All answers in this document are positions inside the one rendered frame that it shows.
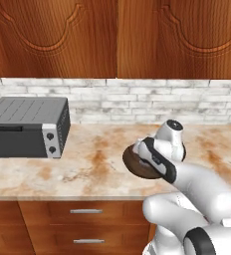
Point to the grey toaster oven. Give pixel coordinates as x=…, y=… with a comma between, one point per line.
x=24, y=132

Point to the wooden base cupboard door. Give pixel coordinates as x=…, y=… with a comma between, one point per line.
x=4, y=229

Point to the brown bowl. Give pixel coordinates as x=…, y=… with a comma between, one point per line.
x=134, y=166

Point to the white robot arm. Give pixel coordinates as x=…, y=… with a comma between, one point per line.
x=203, y=189

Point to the black toaster oven knob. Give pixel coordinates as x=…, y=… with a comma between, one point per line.
x=52, y=149
x=50, y=135

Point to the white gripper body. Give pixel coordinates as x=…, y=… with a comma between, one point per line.
x=139, y=149

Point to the wooden wall cupboard door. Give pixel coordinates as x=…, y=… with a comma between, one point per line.
x=180, y=36
x=51, y=36

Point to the wooden drawer front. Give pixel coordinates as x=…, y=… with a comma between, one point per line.
x=54, y=212
x=51, y=240

